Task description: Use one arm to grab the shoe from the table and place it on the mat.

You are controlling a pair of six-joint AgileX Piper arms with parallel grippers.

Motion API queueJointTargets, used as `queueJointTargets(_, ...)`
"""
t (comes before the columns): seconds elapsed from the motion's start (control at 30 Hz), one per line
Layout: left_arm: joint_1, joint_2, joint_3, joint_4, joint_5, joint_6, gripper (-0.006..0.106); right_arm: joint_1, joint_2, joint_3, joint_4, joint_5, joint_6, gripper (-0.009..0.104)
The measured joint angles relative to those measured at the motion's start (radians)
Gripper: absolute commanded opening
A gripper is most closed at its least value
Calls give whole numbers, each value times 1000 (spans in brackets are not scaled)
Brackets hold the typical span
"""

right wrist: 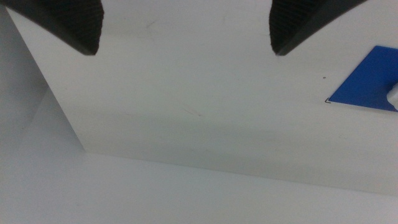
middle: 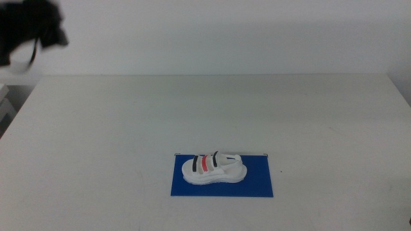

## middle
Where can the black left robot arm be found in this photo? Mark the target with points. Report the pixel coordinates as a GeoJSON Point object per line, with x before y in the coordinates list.
{"type": "Point", "coordinates": [22, 22]}

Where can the blue rectangular mat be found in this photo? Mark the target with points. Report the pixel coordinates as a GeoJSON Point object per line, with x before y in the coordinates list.
{"type": "Point", "coordinates": [257, 189]}

